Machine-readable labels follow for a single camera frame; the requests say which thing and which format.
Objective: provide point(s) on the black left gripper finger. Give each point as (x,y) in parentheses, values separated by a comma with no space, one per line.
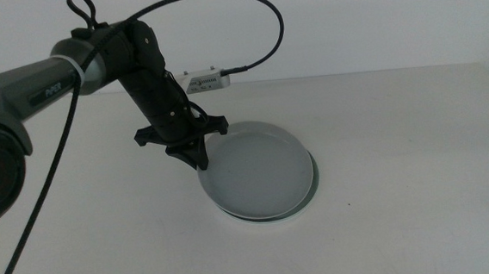
(203,150)
(185,152)

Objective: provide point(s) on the grey shallow bowl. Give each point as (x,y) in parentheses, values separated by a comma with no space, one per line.
(257,170)

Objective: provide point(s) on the white shallow bowl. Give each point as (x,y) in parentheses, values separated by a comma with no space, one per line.
(272,224)

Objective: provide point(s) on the pale green shallow bowl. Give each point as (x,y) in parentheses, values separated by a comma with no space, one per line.
(316,177)

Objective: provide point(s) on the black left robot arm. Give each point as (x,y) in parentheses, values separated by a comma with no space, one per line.
(17,90)

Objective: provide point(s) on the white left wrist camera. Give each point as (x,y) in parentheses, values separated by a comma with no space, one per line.
(206,81)

